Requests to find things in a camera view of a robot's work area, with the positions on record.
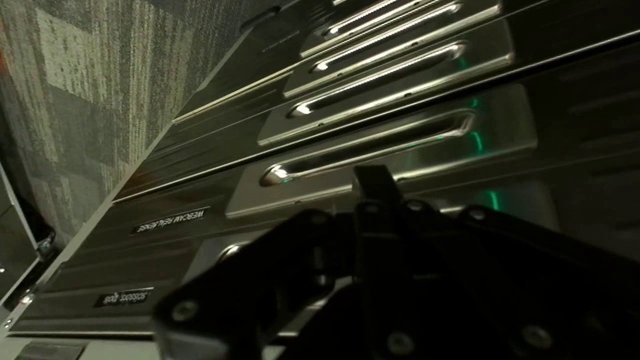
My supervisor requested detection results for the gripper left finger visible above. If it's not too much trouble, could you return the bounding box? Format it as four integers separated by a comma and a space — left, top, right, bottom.
152, 165, 383, 360

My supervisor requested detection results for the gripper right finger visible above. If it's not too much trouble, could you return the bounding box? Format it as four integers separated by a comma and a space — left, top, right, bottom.
378, 165, 640, 360

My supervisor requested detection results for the black drawer with webcam label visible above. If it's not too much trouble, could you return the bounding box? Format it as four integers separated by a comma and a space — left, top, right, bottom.
47, 35, 640, 281

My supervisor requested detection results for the black drawer with scissors label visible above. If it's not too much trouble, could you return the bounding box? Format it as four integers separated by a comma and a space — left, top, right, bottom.
6, 165, 640, 337

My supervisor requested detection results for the black metal drawer cabinet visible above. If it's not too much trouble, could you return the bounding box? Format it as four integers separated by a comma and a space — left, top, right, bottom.
6, 0, 640, 337

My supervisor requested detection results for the black label strip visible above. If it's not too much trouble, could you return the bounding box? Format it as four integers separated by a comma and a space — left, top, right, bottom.
94, 287, 154, 309
131, 206, 210, 235

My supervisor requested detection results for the silver drawer handle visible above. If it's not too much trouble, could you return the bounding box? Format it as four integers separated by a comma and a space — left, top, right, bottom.
225, 84, 540, 219
282, 0, 503, 99
299, 0, 441, 59
194, 177, 561, 283
257, 19, 516, 147

